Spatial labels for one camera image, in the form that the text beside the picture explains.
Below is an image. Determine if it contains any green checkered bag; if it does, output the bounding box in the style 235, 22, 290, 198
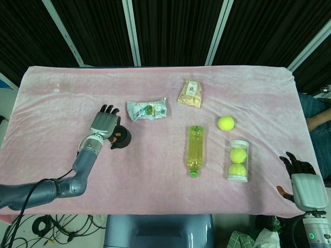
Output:
229, 230, 256, 248

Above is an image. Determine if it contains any crumpled silver snack bag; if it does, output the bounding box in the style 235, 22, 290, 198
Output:
126, 97, 172, 122

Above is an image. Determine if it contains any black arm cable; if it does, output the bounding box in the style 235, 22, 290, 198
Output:
14, 167, 78, 248

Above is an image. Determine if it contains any clear bag of crackers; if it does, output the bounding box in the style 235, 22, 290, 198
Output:
177, 79, 204, 109

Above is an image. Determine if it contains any yellow tennis ball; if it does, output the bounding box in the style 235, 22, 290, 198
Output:
218, 116, 235, 132
228, 164, 246, 179

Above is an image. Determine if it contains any white plastic bag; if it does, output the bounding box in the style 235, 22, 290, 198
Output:
252, 226, 281, 248

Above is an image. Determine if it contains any coiled black cable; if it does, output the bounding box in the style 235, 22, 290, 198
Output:
32, 216, 53, 234

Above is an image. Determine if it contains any green tea plastic bottle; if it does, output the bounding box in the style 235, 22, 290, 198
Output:
186, 126, 207, 178

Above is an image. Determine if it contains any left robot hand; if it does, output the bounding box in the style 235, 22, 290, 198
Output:
89, 104, 122, 143

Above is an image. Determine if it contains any white partition post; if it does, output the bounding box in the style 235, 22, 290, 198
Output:
206, 0, 234, 67
122, 0, 142, 67
286, 22, 331, 72
46, 0, 85, 67

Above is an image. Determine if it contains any black teapot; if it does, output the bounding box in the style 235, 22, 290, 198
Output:
110, 126, 132, 150

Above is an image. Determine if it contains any blue-grey robot torso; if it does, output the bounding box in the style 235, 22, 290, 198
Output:
104, 213, 215, 248

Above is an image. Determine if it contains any person in dark clothes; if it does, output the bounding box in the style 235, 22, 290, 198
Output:
299, 92, 331, 179

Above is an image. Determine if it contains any black teapot lid wooden knob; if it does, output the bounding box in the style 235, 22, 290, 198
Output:
115, 126, 130, 142

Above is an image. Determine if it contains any pink plush table cloth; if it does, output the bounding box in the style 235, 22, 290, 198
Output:
0, 66, 323, 216

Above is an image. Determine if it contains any clear tennis ball tube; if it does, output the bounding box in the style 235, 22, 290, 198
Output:
227, 139, 250, 183

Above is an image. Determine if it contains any tennis ball with black print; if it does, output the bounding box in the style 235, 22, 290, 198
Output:
230, 147, 247, 165

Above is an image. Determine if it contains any black floor cable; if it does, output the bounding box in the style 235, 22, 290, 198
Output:
48, 214, 106, 245

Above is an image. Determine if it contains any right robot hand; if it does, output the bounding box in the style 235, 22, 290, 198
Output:
276, 151, 329, 211

